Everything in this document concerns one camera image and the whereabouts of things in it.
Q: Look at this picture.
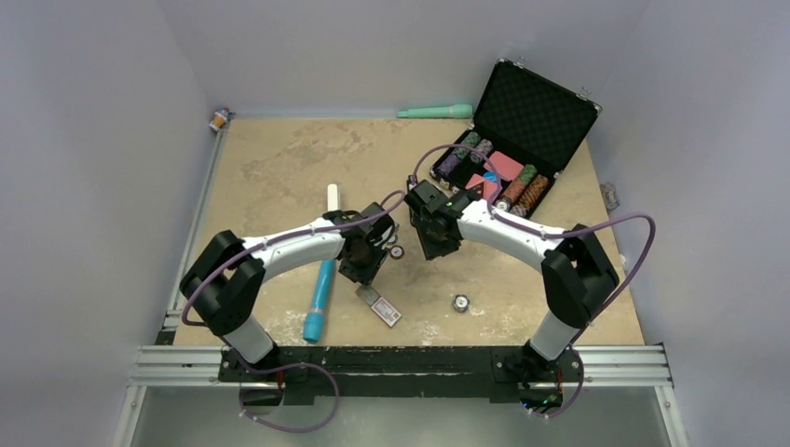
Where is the black poker chip case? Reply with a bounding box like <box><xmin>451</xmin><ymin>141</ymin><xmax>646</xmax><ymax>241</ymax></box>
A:
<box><xmin>456</xmin><ymin>59</ymin><xmax>601</xmax><ymax>218</ymax></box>

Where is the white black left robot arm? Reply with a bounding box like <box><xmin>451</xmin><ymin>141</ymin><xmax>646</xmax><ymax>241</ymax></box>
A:
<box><xmin>179</xmin><ymin>202</ymin><xmax>400</xmax><ymax>381</ymax></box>

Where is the small patterned object right edge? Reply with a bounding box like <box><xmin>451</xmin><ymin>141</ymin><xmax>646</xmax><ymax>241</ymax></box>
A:
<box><xmin>599</xmin><ymin>183</ymin><xmax>620</xmax><ymax>212</ymax></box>

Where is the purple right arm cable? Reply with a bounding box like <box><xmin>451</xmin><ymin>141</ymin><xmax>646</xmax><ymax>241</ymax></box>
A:
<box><xmin>410</xmin><ymin>144</ymin><xmax>658</xmax><ymax>421</ymax></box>

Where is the pink card deck upper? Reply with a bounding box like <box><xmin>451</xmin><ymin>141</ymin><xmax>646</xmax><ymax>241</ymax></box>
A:
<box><xmin>484</xmin><ymin>151</ymin><xmax>524</xmax><ymax>182</ymax></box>

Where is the white stapler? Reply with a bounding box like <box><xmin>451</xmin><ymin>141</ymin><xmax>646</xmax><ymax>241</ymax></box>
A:
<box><xmin>326</xmin><ymin>183</ymin><xmax>340</xmax><ymax>211</ymax></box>

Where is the small colourful toy figure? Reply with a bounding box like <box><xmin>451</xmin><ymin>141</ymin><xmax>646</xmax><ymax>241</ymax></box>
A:
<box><xmin>209</xmin><ymin>107</ymin><xmax>234</xmax><ymax>132</ymax></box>

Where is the staples cardboard box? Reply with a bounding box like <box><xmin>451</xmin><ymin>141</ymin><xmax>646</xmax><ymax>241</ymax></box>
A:
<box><xmin>356</xmin><ymin>285</ymin><xmax>402</xmax><ymax>328</ymax></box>

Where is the blue cylindrical tool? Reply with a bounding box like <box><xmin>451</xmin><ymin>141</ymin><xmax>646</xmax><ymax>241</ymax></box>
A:
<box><xmin>303</xmin><ymin>259</ymin><xmax>337</xmax><ymax>344</ymax></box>

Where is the pink card deck lower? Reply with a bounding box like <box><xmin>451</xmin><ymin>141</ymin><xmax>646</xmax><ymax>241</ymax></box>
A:
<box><xmin>465</xmin><ymin>174</ymin><xmax>501</xmax><ymax>200</ymax></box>

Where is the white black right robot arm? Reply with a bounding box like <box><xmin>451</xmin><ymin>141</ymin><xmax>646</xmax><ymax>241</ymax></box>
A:
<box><xmin>405</xmin><ymin>178</ymin><xmax>620</xmax><ymax>386</ymax></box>

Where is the pink card deck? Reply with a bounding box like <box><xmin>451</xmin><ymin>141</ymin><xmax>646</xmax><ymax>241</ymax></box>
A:
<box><xmin>465</xmin><ymin>174</ymin><xmax>501</xmax><ymax>200</ymax></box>
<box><xmin>484</xmin><ymin>151</ymin><xmax>524</xmax><ymax>182</ymax></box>

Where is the mint green microphone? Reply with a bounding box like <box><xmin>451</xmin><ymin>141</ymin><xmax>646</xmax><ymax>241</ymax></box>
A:
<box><xmin>397</xmin><ymin>104</ymin><xmax>474</xmax><ymax>119</ymax></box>

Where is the aluminium frame rail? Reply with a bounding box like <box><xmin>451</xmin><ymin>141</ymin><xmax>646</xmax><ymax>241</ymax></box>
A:
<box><xmin>111</xmin><ymin>120</ymin><xmax>689</xmax><ymax>447</ymax></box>

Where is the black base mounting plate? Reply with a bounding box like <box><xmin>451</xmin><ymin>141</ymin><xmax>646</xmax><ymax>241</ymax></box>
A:
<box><xmin>218</xmin><ymin>345</ymin><xmax>581</xmax><ymax>410</ymax></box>

